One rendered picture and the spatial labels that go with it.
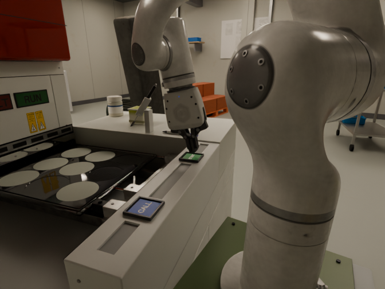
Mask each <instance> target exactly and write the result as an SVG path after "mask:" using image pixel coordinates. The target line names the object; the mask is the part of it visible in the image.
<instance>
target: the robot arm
mask: <svg viewBox="0 0 385 289"><path fill-rule="evenodd" d="M187 1H189V0H140V2H139V5H138V7H137V10H136V14H135V19H134V22H133V31H132V41H131V55H132V60H133V63H134V64H135V66H136V67H137V68H138V69H140V70H142V71H158V70H160V72H161V76H162V80H163V82H162V87H164V89H169V91H167V93H165V94H164V106H165V112H166V119H167V124H168V127H169V129H170V130H171V132H172V133H175V134H179V135H181V136H182V137H183V139H185V140H186V146H187V149H188V150H189V153H195V152H196V151H197V150H198V148H199V144H198V138H197V135H198V134H199V133H200V131H202V130H205V129H207V128H208V127H209V125H208V124H207V116H206V111H205V107H204V103H203V100H202V97H201V94H200V91H199V89H198V87H195V86H194V85H193V83H196V79H195V74H194V67H193V62H192V58H191V52H190V46H189V43H188V36H187V31H186V25H185V21H184V19H183V18H180V17H171V16H172V14H173V12H174V11H175V10H176V9H177V8H178V7H179V6H180V5H182V4H183V3H185V2H187ZM286 1H287V3H288V5H289V8H290V11H291V13H292V17H293V21H289V20H286V21H275V22H271V23H268V24H265V25H262V26H260V27H259V28H257V29H256V30H254V31H252V32H251V33H249V34H248V35H247V36H246V37H245V38H244V39H243V40H242V41H241V42H240V43H239V44H238V46H237V47H236V49H235V51H234V53H233V55H232V57H231V59H230V62H229V66H228V69H227V73H226V79H225V99H226V104H227V108H228V110H229V113H230V115H231V118H232V119H233V121H234V123H235V125H236V126H237V128H238V130H239V131H240V133H241V135H242V136H243V138H244V140H245V142H246V144H247V146H248V148H249V150H250V153H251V155H252V160H253V177H252V186H251V191H250V200H249V210H248V215H247V224H246V233H245V243H244V248H243V251H241V252H238V253H237V254H235V255H233V256H232V257H231V258H230V259H229V260H228V261H227V262H226V264H225V265H224V267H223V269H222V273H221V279H220V289H328V286H327V285H325V284H324V282H323V281H322V280H321V279H320V278H319V276H320V271H321V267H322V264H323V260H324V255H325V251H326V248H327V244H328V239H329V235H330V232H331V228H332V223H333V219H334V216H335V211H336V207H337V203H338V199H339V195H340V189H341V179H340V174H339V172H338V170H337V169H336V168H335V166H334V165H333V164H332V163H331V162H330V161H329V160H328V158H327V155H326V152H325V148H324V127H325V124H326V123H329V122H336V121H341V120H344V119H348V118H352V117H354V116H356V115H358V114H360V113H362V112H363V111H365V110H366V109H367V108H368V107H370V106H371V105H373V104H374V102H375V101H376V100H377V99H378V97H379V96H380V95H381V93H382V91H383V89H384V87H385V25H384V20H383V14H382V8H381V5H380V0H286ZM189 128H190V130H191V134H190V132H189V130H188V129H189Z"/></svg>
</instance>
